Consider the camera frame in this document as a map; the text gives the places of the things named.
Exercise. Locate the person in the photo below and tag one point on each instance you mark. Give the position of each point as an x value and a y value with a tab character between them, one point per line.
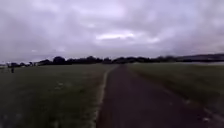
12	69

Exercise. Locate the row of dark trees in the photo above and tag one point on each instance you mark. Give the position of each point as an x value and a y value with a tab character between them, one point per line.
90	60

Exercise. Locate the pale path edge strip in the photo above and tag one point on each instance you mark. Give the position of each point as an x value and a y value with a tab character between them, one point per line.
101	91

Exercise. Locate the dark asphalt path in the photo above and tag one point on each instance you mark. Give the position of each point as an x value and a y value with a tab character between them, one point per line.
133	100

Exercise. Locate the green grass field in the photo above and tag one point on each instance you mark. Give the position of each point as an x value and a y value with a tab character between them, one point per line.
186	78
50	93

